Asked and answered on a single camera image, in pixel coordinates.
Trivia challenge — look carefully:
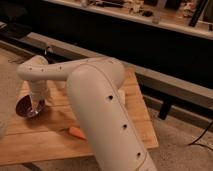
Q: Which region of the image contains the white sponge block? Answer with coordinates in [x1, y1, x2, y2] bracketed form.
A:
[118, 90, 125, 105]

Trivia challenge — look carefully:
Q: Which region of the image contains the orange carrot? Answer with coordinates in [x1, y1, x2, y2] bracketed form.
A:
[64, 126, 86, 140]

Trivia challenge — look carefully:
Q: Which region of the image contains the long wooden shelf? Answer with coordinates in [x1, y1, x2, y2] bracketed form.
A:
[45, 0, 213, 40]

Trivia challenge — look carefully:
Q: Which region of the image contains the black floor cable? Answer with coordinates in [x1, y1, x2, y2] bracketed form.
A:
[187, 119, 213, 147]

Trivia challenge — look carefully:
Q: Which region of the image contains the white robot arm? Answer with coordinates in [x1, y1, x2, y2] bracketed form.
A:
[17, 55, 157, 171]

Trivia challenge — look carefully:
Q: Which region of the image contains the dark purple ceramic bowl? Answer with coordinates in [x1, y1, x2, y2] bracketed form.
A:
[15, 95, 45, 118]

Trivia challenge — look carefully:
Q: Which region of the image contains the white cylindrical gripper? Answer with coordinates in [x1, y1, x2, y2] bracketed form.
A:
[29, 81, 51, 113]

